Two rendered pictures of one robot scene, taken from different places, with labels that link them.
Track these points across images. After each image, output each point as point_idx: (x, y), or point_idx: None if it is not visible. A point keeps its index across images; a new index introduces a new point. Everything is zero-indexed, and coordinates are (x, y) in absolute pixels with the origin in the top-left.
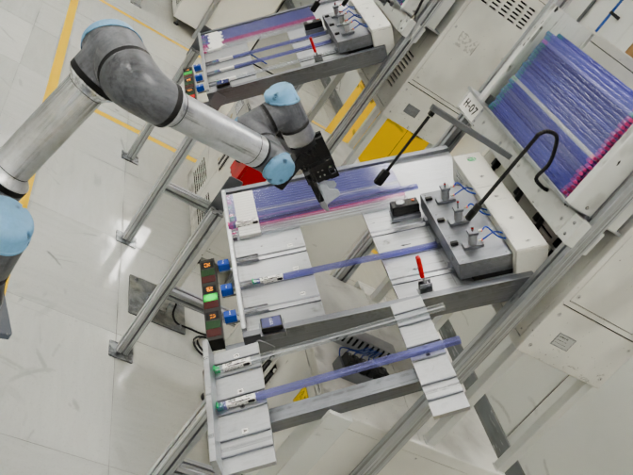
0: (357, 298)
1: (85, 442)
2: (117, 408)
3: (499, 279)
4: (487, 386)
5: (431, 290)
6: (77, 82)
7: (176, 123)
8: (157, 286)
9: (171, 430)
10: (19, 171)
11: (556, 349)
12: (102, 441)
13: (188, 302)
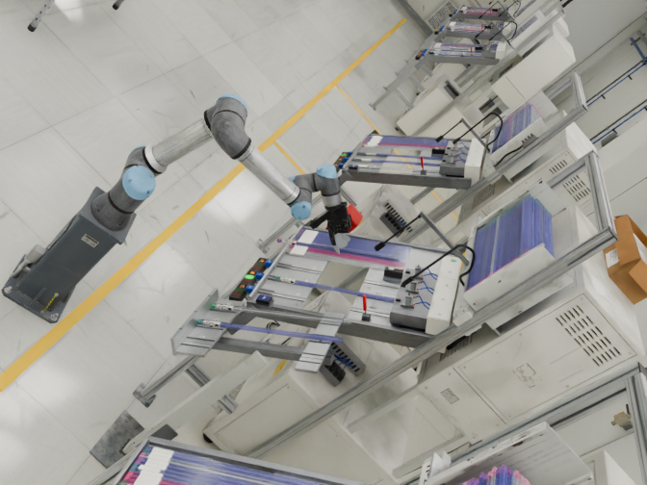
0: None
1: (160, 341)
2: None
3: (412, 331)
4: (393, 406)
5: (369, 321)
6: (203, 121)
7: (242, 160)
8: None
9: (219, 364)
10: (160, 159)
11: (444, 398)
12: (170, 345)
13: None
